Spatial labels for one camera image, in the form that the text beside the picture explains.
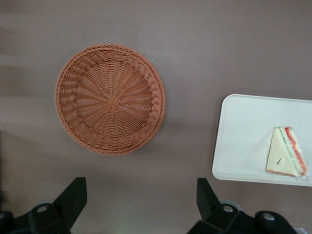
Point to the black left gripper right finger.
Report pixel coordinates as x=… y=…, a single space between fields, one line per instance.
x=209 y=204

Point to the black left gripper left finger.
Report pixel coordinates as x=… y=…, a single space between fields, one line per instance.
x=70 y=200

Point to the plastic triangle sandwich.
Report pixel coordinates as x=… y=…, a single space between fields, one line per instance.
x=280 y=156

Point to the cream rectangular tray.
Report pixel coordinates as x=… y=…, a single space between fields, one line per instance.
x=241 y=136

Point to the round brown wicker basket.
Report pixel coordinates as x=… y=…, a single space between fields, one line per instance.
x=109 y=100

